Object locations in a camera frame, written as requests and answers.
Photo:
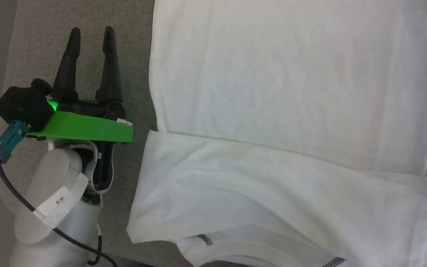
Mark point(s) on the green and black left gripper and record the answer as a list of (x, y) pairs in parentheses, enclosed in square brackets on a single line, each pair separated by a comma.
[(87, 128)]

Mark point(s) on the white garment with grey stitching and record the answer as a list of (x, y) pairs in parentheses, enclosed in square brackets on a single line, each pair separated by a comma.
[(272, 92)]

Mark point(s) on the grey fabric sofa surface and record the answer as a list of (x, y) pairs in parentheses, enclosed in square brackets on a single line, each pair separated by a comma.
[(132, 55)]

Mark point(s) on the white tape label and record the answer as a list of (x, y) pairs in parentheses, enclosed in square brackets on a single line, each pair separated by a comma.
[(59, 200)]

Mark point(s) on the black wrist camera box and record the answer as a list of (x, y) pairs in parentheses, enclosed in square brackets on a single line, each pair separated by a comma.
[(22, 104)]

